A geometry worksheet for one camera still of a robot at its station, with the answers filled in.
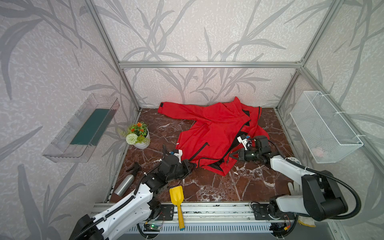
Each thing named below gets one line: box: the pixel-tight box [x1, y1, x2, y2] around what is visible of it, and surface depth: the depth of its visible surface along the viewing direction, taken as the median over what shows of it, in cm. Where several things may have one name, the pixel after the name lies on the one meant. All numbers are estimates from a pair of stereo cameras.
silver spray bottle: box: [113, 162, 142, 197], surface depth 82 cm
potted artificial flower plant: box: [120, 121, 151, 149], surface depth 88 cm
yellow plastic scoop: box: [169, 185, 185, 231], surface depth 80 cm
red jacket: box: [158, 97, 270, 176], surface depth 103 cm
